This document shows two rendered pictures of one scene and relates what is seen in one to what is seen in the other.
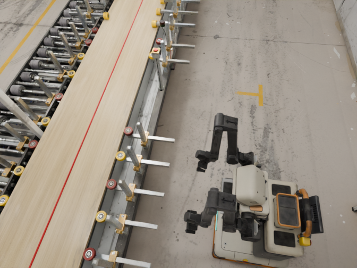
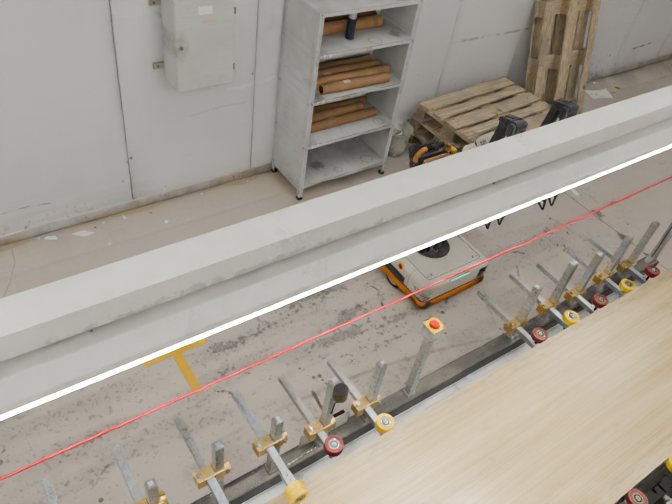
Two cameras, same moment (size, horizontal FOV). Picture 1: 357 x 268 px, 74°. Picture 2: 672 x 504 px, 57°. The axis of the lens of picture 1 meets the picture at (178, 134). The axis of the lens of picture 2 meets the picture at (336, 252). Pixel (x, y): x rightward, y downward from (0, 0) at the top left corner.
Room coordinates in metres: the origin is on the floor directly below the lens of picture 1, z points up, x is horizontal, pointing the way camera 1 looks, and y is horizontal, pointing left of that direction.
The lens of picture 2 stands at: (3.52, 0.78, 3.17)
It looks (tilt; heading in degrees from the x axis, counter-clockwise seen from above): 43 degrees down; 215
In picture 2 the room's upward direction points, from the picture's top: 11 degrees clockwise
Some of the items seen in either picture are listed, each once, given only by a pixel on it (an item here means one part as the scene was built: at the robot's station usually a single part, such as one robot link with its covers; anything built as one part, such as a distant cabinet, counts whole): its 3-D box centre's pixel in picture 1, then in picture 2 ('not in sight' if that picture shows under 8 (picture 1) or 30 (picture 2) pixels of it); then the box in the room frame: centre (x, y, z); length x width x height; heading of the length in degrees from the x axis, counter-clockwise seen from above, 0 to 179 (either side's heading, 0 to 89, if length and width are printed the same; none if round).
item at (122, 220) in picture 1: (121, 224); (603, 276); (0.39, 0.48, 0.83); 0.14 x 0.06 x 0.05; 167
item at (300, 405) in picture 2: (176, 45); (306, 414); (2.34, -0.06, 0.84); 0.43 x 0.03 x 0.04; 77
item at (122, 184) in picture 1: (128, 192); (583, 283); (0.62, 0.43, 0.88); 0.04 x 0.04 x 0.48; 77
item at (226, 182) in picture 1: (231, 198); not in sight; (0.47, -0.34, 0.99); 0.28 x 0.16 x 0.22; 167
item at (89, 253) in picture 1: (91, 254); (649, 275); (0.20, 0.67, 0.85); 0.08 x 0.08 x 0.11
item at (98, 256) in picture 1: (120, 260); (618, 260); (0.16, 0.48, 0.80); 0.43 x 0.03 x 0.04; 77
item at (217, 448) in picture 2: (175, 17); (217, 475); (2.81, -0.08, 0.90); 0.04 x 0.04 x 0.48; 77
